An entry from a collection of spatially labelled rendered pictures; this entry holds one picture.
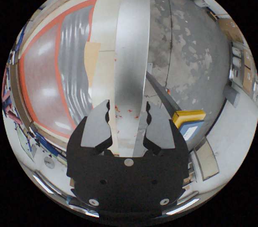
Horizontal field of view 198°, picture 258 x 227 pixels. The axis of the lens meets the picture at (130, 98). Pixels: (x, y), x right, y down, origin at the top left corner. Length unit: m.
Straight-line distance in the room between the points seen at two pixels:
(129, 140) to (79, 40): 0.21
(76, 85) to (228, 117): 3.32
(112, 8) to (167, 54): 1.09
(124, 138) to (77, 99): 0.12
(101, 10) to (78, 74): 0.12
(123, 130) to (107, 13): 0.21
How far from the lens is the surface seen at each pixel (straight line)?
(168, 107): 0.37
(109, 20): 0.15
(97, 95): 0.16
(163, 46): 1.18
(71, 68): 0.16
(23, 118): 0.61
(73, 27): 0.17
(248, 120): 3.13
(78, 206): 0.63
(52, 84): 0.23
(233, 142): 3.32
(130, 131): 0.16
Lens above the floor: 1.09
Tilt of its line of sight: 61 degrees down
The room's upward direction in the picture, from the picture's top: 178 degrees clockwise
